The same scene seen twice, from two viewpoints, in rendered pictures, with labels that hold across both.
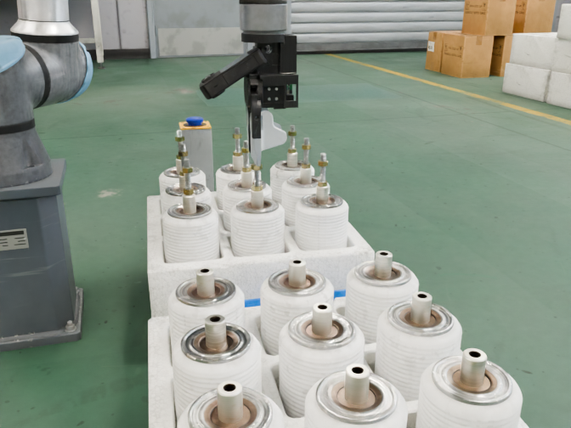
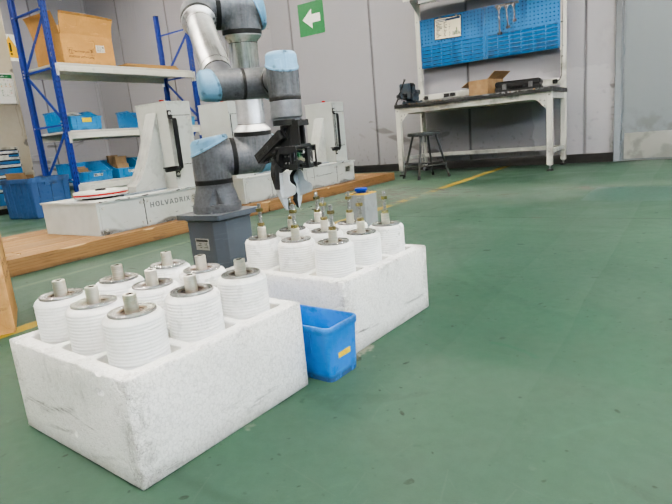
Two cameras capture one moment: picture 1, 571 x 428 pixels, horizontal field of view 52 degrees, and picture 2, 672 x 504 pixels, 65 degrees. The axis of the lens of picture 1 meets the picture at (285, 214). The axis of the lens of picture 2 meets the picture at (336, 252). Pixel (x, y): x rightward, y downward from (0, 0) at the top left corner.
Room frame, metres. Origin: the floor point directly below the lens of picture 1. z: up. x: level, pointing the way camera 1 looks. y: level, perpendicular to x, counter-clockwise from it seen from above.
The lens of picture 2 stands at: (0.22, -1.02, 0.50)
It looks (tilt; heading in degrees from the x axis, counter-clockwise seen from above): 12 degrees down; 51
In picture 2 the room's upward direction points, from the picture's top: 5 degrees counter-clockwise
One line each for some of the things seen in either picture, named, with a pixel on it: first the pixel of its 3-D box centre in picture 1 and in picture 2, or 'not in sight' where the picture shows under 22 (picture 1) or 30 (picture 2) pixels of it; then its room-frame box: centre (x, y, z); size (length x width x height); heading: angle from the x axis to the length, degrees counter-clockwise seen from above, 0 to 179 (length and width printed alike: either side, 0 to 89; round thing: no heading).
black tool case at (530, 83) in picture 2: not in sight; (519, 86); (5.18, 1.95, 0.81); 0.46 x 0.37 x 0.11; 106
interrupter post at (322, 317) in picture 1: (322, 320); (151, 277); (0.57, -0.04, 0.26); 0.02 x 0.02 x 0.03
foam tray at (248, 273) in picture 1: (248, 261); (330, 288); (1.09, 0.08, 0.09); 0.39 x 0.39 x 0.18; 13
